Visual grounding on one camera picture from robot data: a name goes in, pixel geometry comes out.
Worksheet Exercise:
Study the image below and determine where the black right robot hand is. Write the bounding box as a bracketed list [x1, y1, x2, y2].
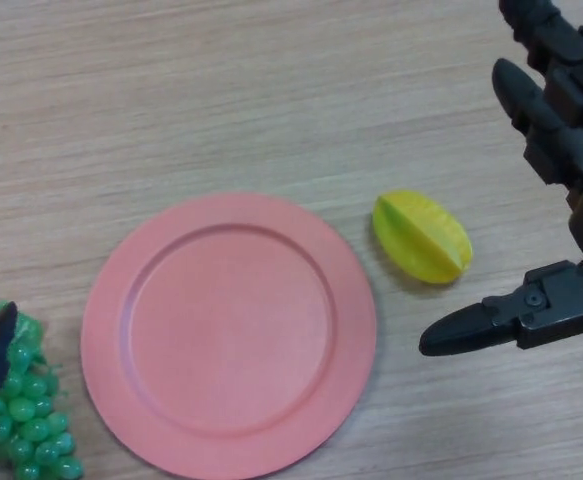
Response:
[418, 0, 583, 357]

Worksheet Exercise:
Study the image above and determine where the green plastic grape bunch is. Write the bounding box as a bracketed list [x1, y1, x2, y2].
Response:
[0, 298, 86, 480]

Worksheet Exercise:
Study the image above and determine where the pink round plate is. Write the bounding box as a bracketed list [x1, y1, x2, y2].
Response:
[80, 193, 377, 480]

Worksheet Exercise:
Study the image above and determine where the yellow green starfruit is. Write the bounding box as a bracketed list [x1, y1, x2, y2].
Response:
[371, 188, 474, 285]

